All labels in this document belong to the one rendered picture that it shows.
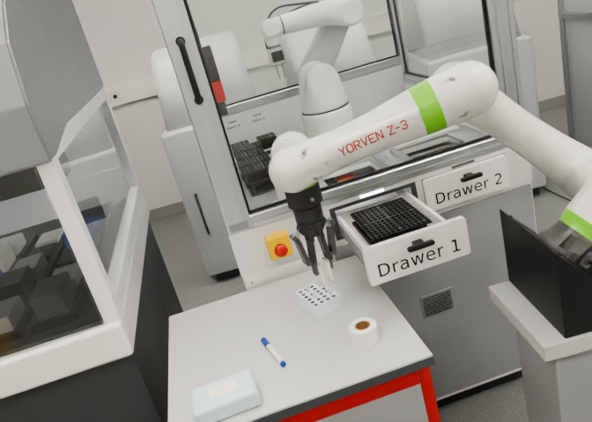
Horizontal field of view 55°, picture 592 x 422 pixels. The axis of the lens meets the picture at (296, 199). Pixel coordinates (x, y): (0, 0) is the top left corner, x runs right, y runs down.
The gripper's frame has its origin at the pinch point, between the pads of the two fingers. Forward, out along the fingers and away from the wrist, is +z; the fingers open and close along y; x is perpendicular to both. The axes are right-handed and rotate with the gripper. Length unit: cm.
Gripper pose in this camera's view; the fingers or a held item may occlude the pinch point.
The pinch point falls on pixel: (323, 271)
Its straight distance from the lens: 156.3
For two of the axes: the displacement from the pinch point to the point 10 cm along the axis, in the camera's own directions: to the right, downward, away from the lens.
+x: 4.4, 2.2, -8.7
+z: 2.5, 9.1, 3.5
